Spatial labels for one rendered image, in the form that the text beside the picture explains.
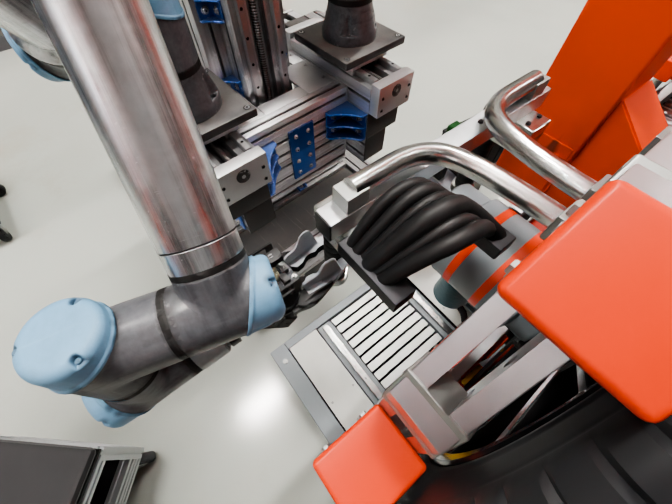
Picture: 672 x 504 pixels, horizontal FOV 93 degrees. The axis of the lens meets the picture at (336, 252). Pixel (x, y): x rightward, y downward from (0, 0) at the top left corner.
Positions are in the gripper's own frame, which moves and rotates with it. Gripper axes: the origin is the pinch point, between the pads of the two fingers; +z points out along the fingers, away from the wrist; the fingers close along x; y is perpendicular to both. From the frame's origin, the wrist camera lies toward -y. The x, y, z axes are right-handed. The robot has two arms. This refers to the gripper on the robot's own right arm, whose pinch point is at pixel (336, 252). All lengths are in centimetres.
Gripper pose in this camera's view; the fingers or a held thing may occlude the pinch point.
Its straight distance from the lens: 50.7
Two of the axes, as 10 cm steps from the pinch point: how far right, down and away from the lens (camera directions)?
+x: -6.3, -6.7, 4.0
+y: 0.0, -5.1, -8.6
